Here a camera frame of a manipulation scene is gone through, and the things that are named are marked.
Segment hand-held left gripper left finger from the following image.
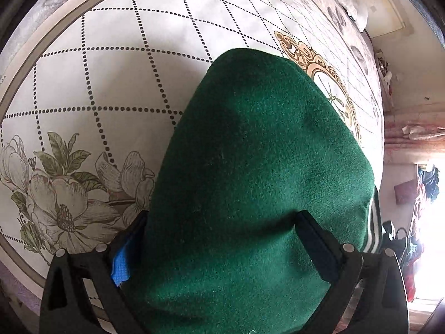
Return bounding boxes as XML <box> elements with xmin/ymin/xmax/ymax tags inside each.
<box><xmin>39</xmin><ymin>210</ymin><xmax>150</xmax><ymax>334</ymax></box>

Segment pink curtain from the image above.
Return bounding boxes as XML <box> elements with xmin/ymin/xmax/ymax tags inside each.
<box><xmin>384</xmin><ymin>108</ymin><xmax>445</xmax><ymax>165</ymax></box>

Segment cream bed headboard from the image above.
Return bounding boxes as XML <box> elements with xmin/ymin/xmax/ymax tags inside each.
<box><xmin>362</xmin><ymin>0</ymin><xmax>415</xmax><ymax>40</ymax></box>

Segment white pillow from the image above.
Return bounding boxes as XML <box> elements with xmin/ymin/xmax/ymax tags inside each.
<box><xmin>322</xmin><ymin>0</ymin><xmax>371</xmax><ymax>32</ymax></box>

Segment red knitted garment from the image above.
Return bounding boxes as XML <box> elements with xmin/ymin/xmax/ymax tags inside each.
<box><xmin>404</xmin><ymin>256</ymin><xmax>424</xmax><ymax>304</ymax></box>

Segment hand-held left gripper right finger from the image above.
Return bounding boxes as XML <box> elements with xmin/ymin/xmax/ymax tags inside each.
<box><xmin>295</xmin><ymin>210</ymin><xmax>409</xmax><ymax>334</ymax></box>

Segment green varsity jacket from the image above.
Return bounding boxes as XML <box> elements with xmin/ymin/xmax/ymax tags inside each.
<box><xmin>122</xmin><ymin>48</ymin><xmax>383</xmax><ymax>334</ymax></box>

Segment clutter of small bottles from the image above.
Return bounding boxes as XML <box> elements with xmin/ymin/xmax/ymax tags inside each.
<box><xmin>375</xmin><ymin>50</ymin><xmax>396</xmax><ymax>97</ymax></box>

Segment white floral diamond-pattern mat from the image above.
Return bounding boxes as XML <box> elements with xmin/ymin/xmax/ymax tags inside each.
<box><xmin>0</xmin><ymin>0</ymin><xmax>386</xmax><ymax>321</ymax></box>

